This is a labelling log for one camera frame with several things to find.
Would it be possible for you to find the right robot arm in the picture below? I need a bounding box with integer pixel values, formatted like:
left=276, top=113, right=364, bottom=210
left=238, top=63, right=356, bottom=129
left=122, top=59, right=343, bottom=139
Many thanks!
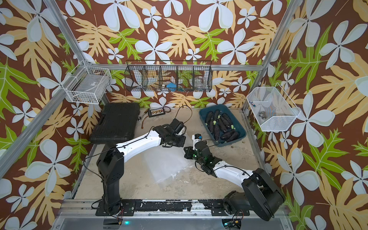
left=184, top=134, right=286, bottom=221

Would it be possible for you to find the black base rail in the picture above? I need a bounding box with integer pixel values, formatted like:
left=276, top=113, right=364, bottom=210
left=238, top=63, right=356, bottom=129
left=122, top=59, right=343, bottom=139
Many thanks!
left=93, top=199, right=249, bottom=217

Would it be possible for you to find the black tool case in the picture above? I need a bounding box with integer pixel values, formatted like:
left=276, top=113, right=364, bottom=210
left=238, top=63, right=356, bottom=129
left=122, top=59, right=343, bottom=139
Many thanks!
left=90, top=103, right=140, bottom=145

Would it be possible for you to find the teal plastic bin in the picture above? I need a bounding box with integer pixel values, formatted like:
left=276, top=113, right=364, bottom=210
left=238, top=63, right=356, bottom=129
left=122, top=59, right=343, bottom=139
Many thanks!
left=199, top=104, right=247, bottom=147

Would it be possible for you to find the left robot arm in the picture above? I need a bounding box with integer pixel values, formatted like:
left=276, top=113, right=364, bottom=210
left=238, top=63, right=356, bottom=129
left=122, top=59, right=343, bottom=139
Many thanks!
left=96, top=118, right=186, bottom=218

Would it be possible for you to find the black wire basket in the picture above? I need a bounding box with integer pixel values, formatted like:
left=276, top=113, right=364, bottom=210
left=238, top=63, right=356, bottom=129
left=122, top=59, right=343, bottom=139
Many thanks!
left=123, top=60, right=213, bottom=92

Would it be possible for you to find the small black electronics board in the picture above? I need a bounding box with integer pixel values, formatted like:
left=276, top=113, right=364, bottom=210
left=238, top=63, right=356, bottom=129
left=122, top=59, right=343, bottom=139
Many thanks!
left=148, top=108, right=166, bottom=117

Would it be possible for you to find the clear zip-top bag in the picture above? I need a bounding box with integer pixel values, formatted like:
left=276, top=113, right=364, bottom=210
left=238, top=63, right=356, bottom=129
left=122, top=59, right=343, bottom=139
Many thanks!
left=142, top=140, right=196, bottom=185

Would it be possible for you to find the white wire basket left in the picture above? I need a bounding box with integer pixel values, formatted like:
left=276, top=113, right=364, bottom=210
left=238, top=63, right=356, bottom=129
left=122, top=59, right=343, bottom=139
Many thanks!
left=63, top=61, right=112, bottom=104

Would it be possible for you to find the white mesh basket right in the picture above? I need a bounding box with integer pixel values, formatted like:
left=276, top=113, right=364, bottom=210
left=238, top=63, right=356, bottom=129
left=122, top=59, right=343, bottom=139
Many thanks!
left=247, top=84, right=301, bottom=132

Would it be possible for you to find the pile of eggplants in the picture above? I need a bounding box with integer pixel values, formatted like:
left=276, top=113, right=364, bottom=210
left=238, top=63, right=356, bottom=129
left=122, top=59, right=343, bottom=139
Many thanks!
left=205, top=109, right=241, bottom=143

